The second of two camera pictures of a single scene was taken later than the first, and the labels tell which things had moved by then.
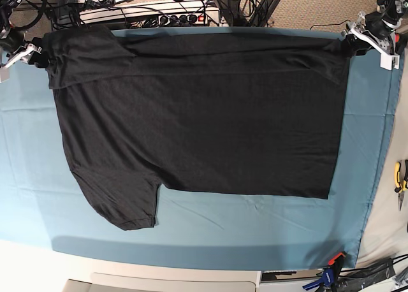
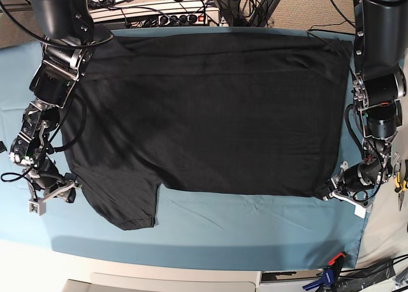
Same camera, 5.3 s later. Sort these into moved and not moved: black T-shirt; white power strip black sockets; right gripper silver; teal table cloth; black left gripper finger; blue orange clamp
Moved: black left gripper finger; right gripper silver
Not moved: blue orange clamp; teal table cloth; white power strip black sockets; black T-shirt
